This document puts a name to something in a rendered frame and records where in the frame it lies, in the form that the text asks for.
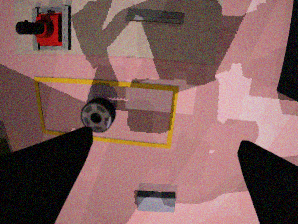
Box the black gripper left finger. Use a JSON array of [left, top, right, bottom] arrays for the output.
[[0, 127, 93, 224]]

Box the yellow rectangular block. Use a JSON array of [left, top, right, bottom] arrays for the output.
[[0, 139, 11, 156]]

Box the yellow rectangular outline on table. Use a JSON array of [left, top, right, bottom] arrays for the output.
[[35, 76, 180, 149]]

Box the black tyre with grey hub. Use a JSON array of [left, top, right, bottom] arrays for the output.
[[80, 97, 116, 133]]

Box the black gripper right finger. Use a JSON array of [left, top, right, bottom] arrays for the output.
[[237, 140, 298, 224]]

